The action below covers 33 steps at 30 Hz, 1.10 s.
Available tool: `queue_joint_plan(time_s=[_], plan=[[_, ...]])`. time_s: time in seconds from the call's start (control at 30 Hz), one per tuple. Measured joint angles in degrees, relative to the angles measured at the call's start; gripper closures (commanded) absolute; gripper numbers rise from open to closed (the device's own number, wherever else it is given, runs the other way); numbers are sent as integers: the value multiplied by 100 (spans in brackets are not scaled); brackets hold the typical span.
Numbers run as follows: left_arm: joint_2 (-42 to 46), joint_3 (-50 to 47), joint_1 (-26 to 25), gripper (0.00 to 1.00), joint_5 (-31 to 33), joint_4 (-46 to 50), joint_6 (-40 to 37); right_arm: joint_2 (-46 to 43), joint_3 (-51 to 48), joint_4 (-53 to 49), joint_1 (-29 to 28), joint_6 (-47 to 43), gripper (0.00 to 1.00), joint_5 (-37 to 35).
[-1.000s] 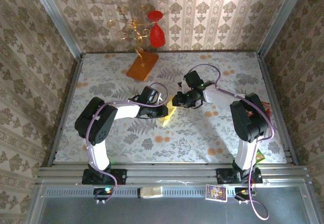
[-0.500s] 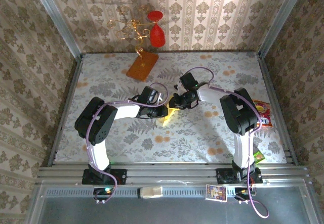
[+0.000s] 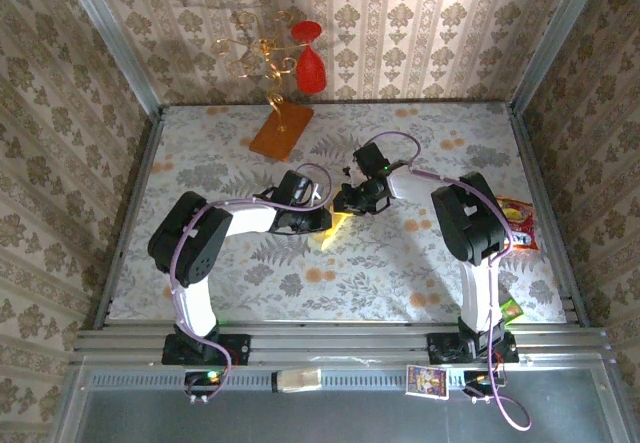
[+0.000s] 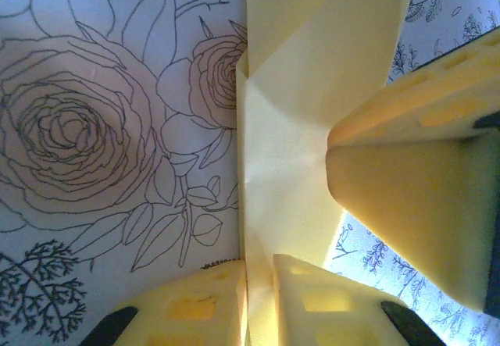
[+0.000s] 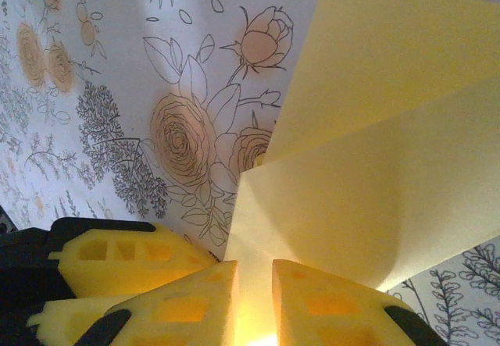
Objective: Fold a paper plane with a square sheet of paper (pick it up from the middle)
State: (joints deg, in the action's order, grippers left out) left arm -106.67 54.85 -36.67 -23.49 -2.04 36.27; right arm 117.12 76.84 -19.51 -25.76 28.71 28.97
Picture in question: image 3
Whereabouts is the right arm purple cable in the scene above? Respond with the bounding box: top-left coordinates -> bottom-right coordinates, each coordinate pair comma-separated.
367,130 -> 534,433

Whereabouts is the colourful snack bag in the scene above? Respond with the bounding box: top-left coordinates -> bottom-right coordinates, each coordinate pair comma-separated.
494,195 -> 540,251

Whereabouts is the aluminium side rail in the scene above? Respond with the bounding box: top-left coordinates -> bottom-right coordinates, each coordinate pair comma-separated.
92,105 -> 166,332
507,102 -> 591,329

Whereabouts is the red wine glass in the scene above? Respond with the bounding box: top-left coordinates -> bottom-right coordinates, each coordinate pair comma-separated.
290,19 -> 329,96

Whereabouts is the grey slotted cable duct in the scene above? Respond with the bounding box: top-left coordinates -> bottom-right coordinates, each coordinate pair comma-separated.
83,366 -> 507,393

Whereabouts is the long aluminium frame rail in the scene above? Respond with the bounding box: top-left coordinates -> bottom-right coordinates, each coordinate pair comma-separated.
71,326 -> 615,365

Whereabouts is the aluminium corner post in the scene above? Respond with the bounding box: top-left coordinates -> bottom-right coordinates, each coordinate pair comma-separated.
55,0 -> 166,120
508,0 -> 610,114

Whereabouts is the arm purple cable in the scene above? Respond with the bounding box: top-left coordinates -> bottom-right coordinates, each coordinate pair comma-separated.
367,130 -> 534,433
168,162 -> 335,404

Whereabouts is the small circuit board with LED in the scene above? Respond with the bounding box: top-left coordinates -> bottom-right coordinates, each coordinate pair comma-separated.
183,369 -> 225,395
462,369 -> 507,395

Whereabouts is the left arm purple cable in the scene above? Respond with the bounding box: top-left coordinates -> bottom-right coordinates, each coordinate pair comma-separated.
168,162 -> 335,404

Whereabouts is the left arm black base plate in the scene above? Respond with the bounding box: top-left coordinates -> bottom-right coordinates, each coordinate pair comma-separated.
161,332 -> 252,367

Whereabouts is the yellow paper sheet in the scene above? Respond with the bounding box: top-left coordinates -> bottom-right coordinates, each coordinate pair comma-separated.
319,190 -> 357,252

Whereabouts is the grey metal tray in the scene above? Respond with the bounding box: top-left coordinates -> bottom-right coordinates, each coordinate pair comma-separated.
49,355 -> 634,443

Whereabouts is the floral tablecloth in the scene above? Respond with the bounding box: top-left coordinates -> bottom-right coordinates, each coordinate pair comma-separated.
106,101 -> 570,324

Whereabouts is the beige tape piece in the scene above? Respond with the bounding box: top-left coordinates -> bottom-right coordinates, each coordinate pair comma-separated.
270,367 -> 323,395

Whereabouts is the playing card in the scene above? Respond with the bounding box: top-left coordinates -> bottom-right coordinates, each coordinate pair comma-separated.
404,363 -> 451,400

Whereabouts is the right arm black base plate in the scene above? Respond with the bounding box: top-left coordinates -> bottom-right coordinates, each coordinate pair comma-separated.
426,331 -> 520,365

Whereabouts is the gold wire stand wooden base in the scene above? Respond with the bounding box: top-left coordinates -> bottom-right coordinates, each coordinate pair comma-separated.
210,9 -> 316,164

